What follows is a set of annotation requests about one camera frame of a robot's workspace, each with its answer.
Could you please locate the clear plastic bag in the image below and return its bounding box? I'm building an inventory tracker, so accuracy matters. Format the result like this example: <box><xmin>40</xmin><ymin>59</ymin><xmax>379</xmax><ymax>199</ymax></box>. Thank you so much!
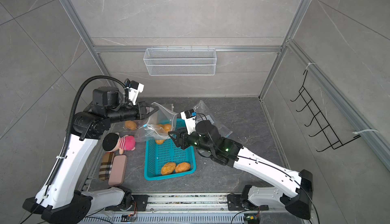
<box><xmin>134</xmin><ymin>102</ymin><xmax>178</xmax><ymax>142</ymax></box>
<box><xmin>193</xmin><ymin>100</ymin><xmax>233</xmax><ymax>138</ymax></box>

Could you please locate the black corrugated cable hose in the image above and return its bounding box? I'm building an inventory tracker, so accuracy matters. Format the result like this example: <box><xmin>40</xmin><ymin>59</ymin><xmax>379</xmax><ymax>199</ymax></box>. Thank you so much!
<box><xmin>42</xmin><ymin>75</ymin><xmax>126</xmax><ymax>188</ymax></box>

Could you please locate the teal plastic basket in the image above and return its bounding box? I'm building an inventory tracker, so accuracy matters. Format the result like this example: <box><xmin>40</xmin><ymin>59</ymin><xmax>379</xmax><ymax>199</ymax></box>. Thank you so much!
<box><xmin>144</xmin><ymin>118</ymin><xmax>197</xmax><ymax>181</ymax></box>

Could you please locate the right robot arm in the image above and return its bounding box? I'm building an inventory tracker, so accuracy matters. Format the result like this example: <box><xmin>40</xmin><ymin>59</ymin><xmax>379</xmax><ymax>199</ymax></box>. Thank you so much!
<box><xmin>168</xmin><ymin>120</ymin><xmax>315</xmax><ymax>220</ymax></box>

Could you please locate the yellow potato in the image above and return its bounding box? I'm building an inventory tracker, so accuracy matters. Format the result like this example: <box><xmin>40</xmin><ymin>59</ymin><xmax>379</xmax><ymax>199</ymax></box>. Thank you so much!
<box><xmin>155</xmin><ymin>140</ymin><xmax>164</xmax><ymax>145</ymax></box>
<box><xmin>160</xmin><ymin>162</ymin><xmax>176</xmax><ymax>176</ymax></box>
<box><xmin>158</xmin><ymin>124</ymin><xmax>172</xmax><ymax>133</ymax></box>

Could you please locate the pink rectangular case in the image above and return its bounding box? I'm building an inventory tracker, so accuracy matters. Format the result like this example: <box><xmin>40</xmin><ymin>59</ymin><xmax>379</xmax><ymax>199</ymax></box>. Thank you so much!
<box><xmin>108</xmin><ymin>155</ymin><xmax>128</xmax><ymax>186</ymax></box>

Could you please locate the plaid fabric pouch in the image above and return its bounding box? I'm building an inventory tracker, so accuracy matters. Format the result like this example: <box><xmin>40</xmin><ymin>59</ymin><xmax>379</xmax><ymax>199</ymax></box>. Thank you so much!
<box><xmin>99</xmin><ymin>152</ymin><xmax>115</xmax><ymax>181</ymax></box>

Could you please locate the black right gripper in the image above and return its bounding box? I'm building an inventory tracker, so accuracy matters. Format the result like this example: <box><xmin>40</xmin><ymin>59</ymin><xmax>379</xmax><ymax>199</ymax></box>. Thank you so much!
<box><xmin>170</xmin><ymin>126</ymin><xmax>215</xmax><ymax>155</ymax></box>

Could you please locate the black wire hook rack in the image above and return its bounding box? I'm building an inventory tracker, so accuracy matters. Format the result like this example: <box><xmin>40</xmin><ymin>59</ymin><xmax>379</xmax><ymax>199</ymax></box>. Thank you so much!
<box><xmin>290</xmin><ymin>70</ymin><xmax>361</xmax><ymax>152</ymax></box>

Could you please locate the wrinkled tan potato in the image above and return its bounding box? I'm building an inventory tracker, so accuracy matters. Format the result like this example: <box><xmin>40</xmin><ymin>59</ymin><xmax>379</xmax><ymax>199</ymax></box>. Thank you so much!
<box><xmin>124</xmin><ymin>120</ymin><xmax>137</xmax><ymax>130</ymax></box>

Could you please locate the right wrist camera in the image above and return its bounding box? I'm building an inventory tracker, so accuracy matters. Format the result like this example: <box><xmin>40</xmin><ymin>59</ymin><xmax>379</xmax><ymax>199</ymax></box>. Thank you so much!
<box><xmin>180</xmin><ymin>109</ymin><xmax>197</xmax><ymax>135</ymax></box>

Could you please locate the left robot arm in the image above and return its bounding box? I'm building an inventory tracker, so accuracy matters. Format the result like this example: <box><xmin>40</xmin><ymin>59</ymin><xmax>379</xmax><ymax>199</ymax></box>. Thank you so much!
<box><xmin>23</xmin><ymin>81</ymin><xmax>158</xmax><ymax>224</ymax></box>

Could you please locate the pink plush doll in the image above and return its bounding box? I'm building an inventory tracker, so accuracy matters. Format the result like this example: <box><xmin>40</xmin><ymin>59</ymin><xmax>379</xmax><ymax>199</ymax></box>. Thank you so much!
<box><xmin>102</xmin><ymin>133</ymin><xmax>136</xmax><ymax>155</ymax></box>

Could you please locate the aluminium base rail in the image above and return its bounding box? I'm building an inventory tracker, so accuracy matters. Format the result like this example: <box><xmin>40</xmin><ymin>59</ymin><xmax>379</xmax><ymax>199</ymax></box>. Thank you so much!
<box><xmin>76</xmin><ymin>192</ymin><xmax>314</xmax><ymax>224</ymax></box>

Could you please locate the wrinkled orange potato bottom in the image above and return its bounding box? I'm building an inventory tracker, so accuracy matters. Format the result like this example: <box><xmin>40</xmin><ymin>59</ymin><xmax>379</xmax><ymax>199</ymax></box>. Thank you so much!
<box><xmin>175</xmin><ymin>162</ymin><xmax>191</xmax><ymax>173</ymax></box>

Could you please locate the white mesh wall basket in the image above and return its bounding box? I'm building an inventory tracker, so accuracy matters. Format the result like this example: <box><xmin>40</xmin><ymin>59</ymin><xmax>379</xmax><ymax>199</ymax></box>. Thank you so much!
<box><xmin>143</xmin><ymin>48</ymin><xmax>217</xmax><ymax>76</ymax></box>

